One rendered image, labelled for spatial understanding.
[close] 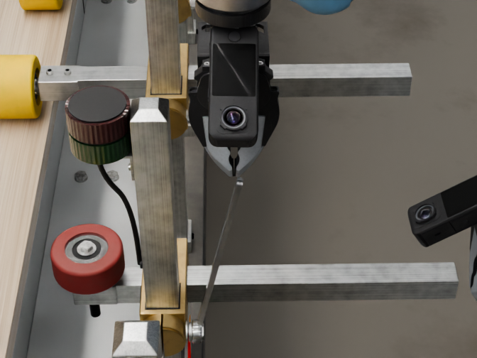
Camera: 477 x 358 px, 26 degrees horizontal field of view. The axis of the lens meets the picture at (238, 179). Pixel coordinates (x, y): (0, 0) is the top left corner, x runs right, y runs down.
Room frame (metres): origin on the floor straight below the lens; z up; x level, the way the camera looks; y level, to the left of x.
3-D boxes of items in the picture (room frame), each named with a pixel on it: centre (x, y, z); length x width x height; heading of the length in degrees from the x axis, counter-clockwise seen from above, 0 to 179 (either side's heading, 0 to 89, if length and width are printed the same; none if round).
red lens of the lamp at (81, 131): (0.75, 0.13, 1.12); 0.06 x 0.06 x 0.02
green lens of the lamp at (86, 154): (0.75, 0.13, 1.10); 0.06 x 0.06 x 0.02
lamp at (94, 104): (0.75, 0.13, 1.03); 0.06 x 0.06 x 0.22; 1
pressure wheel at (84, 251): (0.79, 0.17, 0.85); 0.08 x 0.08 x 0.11
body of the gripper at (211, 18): (0.84, 0.01, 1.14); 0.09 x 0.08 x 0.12; 1
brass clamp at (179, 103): (1.03, 0.09, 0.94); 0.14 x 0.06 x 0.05; 1
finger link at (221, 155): (0.83, 0.02, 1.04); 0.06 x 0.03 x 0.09; 1
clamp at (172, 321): (0.78, 0.09, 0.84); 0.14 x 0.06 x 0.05; 1
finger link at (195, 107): (0.81, 0.03, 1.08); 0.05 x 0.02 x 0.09; 91
